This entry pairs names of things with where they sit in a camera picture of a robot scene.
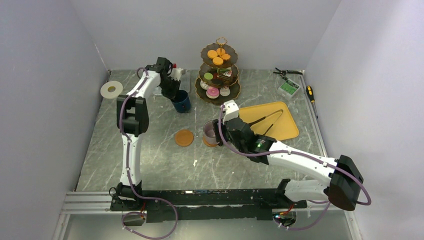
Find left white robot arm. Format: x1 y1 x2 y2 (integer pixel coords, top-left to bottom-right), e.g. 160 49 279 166
114 57 184 210

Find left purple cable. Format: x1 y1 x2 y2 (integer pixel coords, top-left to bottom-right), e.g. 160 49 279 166
118 67 180 240

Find yellow serving tray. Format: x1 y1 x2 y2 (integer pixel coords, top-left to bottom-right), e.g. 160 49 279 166
239 101 299 141

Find pink frosted donut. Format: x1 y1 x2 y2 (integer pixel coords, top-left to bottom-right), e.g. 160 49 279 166
206 86 220 99

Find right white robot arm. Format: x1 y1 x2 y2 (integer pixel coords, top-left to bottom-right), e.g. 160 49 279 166
212 117 371 211

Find orange macaron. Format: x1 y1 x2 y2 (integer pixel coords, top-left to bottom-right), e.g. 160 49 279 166
212 56 224 66
216 47 226 56

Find dark blue mug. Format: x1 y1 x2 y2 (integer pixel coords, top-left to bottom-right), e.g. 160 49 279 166
171 90 191 113

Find black serving tongs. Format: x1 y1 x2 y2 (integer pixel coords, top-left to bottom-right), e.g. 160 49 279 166
248 109 284 136

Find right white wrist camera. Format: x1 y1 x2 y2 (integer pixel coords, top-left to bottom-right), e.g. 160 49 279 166
222 100 240 123

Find yellow black screwdriver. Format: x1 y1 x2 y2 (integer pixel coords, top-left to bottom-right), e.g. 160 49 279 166
306 85 319 119

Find black sandwich cookie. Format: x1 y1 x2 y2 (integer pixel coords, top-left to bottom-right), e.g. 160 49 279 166
211 78 223 86

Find three-tier black dessert stand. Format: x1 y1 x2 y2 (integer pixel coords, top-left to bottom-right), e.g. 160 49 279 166
194 36 241 106

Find clear plastic box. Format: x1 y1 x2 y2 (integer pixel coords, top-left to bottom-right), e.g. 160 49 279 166
179 70 191 93

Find red white cake slice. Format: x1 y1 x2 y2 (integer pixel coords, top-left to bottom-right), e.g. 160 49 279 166
221 70 233 79

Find wooden coaster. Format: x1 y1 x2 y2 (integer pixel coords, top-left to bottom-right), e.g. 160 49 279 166
202 139 218 148
174 129 194 147

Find orange round cookie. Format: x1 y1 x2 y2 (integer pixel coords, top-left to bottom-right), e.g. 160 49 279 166
207 49 219 60

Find mauve mug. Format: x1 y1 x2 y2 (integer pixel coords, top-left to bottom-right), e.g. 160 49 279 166
202 120 217 144

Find black pliers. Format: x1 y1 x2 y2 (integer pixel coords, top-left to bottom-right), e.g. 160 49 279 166
273 67 304 77

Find green white device box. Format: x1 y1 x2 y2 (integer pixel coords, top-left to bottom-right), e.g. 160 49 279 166
277 77 302 100

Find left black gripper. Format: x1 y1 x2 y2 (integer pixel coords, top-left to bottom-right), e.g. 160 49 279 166
159 77 182 103

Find orange macaron top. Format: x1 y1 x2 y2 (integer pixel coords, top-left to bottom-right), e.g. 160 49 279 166
212 56 224 66

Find white tape roll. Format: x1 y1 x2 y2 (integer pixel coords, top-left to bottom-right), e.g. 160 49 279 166
100 81 124 99

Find white chocolate drizzle donut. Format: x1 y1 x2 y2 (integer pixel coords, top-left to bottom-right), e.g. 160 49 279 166
200 80 210 90

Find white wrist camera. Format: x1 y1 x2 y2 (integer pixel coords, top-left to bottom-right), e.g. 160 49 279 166
222 100 240 123
170 63 186 81

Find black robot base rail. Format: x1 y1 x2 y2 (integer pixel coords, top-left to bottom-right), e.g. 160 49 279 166
110 184 307 223

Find orange waffle cookie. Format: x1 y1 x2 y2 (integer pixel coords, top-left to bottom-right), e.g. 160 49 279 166
220 53 231 61

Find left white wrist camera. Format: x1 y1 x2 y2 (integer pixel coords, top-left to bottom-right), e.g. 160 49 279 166
170 63 186 81

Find green macaron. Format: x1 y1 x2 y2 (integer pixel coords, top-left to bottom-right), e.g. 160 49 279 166
203 72 214 81

